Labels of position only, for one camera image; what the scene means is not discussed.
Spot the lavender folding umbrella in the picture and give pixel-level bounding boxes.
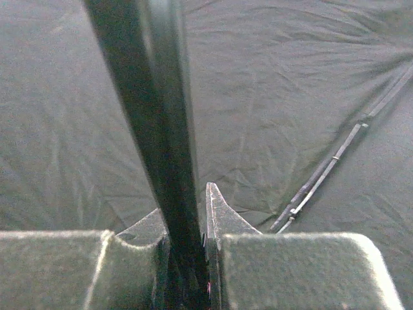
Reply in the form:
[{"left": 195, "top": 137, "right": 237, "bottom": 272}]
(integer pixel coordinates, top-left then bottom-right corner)
[{"left": 1, "top": 1, "right": 412, "bottom": 309}]

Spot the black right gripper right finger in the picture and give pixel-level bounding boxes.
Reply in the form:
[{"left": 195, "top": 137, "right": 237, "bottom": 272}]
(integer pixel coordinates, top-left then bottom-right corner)
[{"left": 206, "top": 183, "right": 403, "bottom": 309}]

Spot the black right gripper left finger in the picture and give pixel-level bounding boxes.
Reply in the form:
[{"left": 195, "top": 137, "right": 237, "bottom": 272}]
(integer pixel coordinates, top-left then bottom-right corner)
[{"left": 1, "top": 210, "right": 169, "bottom": 309}]

